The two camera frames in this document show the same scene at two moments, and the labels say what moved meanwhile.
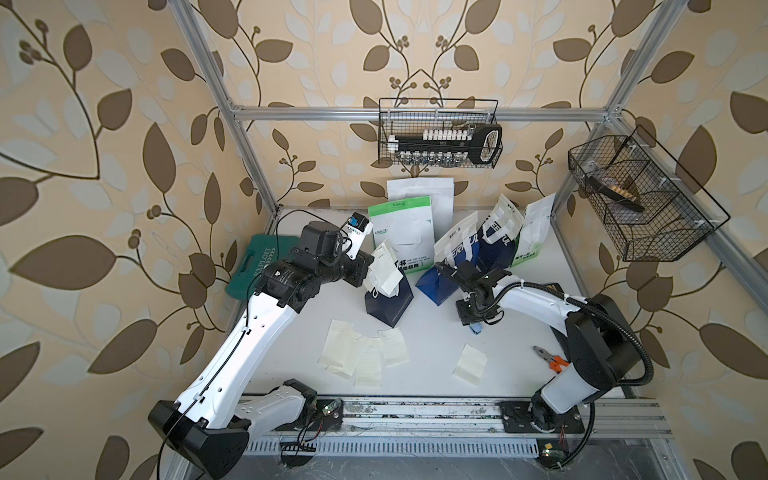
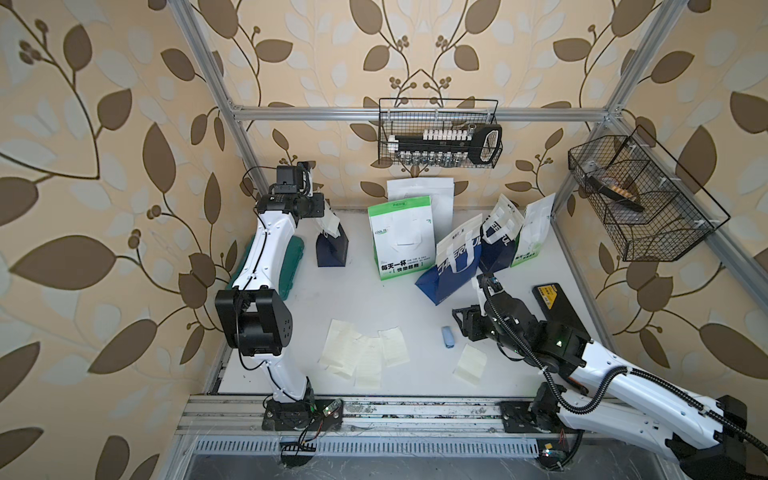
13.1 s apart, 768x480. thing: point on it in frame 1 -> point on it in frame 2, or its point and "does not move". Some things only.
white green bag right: x=534 y=230 does not move
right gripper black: x=465 y=317 -> x=470 y=321
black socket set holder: x=480 y=143 does not move
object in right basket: x=614 y=190 does not move
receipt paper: x=394 y=347 does not move
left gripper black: x=357 y=264 -> x=316 y=211
